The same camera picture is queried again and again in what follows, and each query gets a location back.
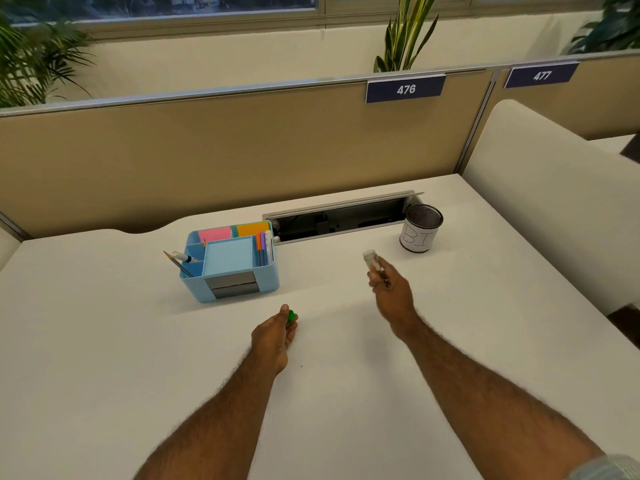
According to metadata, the person's left hand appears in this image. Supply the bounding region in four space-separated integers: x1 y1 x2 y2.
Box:
251 304 300 378

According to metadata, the person's right hand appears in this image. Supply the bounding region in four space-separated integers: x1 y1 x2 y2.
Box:
367 259 417 342

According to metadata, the person's right forearm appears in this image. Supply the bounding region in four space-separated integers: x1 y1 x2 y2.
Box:
394 315 609 480

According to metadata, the person's left forearm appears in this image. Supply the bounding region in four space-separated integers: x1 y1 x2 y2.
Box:
132 347 290 480

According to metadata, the light blue desk organizer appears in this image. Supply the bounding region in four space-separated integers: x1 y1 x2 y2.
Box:
179 220 281 304

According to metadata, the black mesh cup white label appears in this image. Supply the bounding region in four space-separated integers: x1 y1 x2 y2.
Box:
399 204 445 254

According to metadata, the light blue notepad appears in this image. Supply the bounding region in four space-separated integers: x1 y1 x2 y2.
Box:
202 236 259 277

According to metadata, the pink sticky notes pad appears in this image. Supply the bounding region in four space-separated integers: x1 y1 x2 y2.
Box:
198 226 234 244

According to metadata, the wooden pencil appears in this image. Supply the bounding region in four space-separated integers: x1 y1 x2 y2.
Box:
162 250 194 278

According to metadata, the beige desk partition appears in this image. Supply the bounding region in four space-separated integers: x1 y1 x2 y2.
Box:
456 49 640 176
0 66 497 241

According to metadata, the white curved side panel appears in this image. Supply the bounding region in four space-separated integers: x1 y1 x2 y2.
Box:
461 98 640 317

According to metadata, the blue number sign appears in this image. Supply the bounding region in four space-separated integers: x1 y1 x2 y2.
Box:
365 74 447 105
503 62 581 90

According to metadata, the striped snake plant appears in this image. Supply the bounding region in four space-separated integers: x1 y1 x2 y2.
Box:
373 0 442 74

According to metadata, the light striped shirt sleeve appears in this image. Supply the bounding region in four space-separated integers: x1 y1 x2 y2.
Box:
569 453 640 480

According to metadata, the dark green leafy plant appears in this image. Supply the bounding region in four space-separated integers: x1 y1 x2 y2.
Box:
566 0 640 56

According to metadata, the green palm plant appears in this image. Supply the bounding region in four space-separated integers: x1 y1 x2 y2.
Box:
0 9 99 109

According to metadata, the silver desk cable tray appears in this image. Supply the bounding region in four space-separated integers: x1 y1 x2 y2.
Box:
262 190 425 244

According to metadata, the beige window frame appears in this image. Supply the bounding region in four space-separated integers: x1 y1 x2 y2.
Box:
9 0 640 41

